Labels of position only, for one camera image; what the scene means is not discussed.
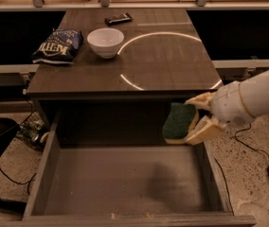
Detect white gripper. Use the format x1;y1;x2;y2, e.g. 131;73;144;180
185;81;255;146

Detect green and yellow sponge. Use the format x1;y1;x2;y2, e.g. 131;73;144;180
162;102;199;144

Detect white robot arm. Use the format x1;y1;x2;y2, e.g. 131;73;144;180
185;70;269;145

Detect open grey top drawer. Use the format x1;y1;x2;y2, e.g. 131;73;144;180
1;110;256;227

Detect grey wooden drawer cabinet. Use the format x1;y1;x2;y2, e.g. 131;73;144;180
28;9;222;145

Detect white ceramic bowl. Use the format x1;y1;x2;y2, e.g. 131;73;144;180
87;27;124;59

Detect dark snack bar wrapper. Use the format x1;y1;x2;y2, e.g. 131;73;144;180
104;12;133;26

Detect blue kettle chips bag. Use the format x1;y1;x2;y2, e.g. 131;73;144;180
31;28;83;64

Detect green cans in basket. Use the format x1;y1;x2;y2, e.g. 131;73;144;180
19;120;49;145

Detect black floor cable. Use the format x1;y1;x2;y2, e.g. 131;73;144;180
0;163;38;196

